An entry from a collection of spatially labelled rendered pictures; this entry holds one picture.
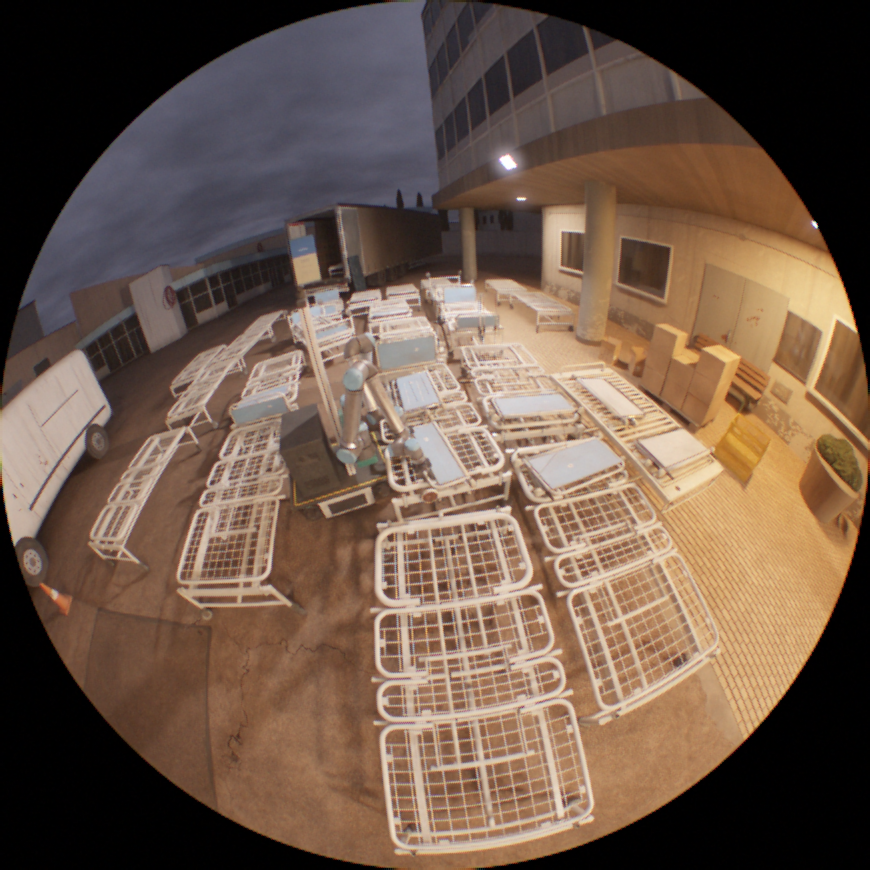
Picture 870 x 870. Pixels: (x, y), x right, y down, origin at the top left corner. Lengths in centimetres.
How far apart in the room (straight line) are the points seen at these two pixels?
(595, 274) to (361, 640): 617
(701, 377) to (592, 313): 273
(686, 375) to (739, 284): 281
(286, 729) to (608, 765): 201
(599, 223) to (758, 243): 311
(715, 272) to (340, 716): 780
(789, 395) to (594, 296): 420
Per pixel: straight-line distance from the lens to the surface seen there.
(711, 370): 426
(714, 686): 278
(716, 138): 335
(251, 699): 249
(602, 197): 605
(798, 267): 634
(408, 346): 359
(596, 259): 598
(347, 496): 246
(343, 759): 221
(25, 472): 714
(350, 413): 181
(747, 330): 648
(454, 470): 211
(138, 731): 349
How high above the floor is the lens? 204
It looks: 38 degrees down
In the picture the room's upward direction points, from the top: 5 degrees counter-clockwise
